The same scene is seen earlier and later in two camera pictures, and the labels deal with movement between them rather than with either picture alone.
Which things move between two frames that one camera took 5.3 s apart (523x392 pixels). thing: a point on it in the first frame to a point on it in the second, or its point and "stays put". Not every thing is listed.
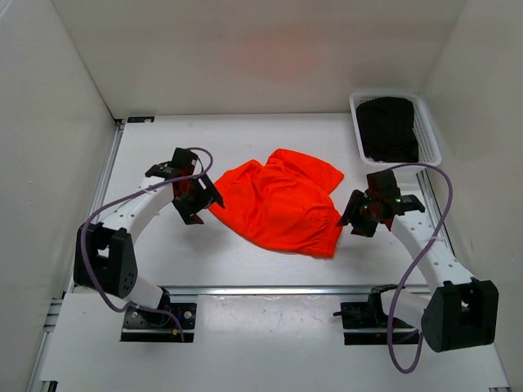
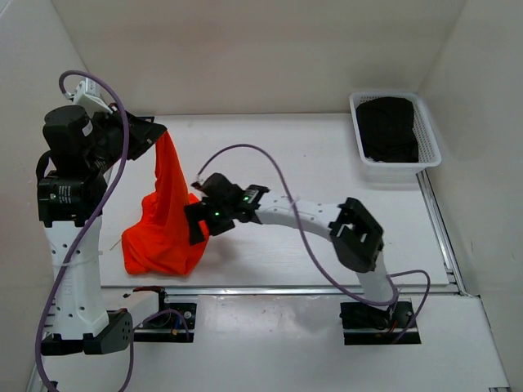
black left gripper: (207, 196) to (142, 135)
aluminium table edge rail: (270, 291) stays put
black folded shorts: (386, 126) stays put
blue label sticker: (143, 119) stays put
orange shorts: (283, 204) to (160, 241)
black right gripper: (350, 215) to (199, 211)
